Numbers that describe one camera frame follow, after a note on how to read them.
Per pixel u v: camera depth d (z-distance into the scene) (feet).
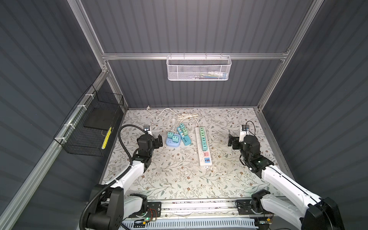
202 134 3.15
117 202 1.35
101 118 2.55
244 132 2.27
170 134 3.15
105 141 2.23
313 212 1.29
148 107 4.05
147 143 2.18
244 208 2.41
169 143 3.16
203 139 3.06
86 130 2.36
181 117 3.67
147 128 2.47
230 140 2.47
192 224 2.53
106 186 1.40
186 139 3.24
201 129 3.24
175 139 3.07
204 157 2.94
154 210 2.37
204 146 2.94
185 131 3.18
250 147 1.94
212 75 3.00
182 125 3.29
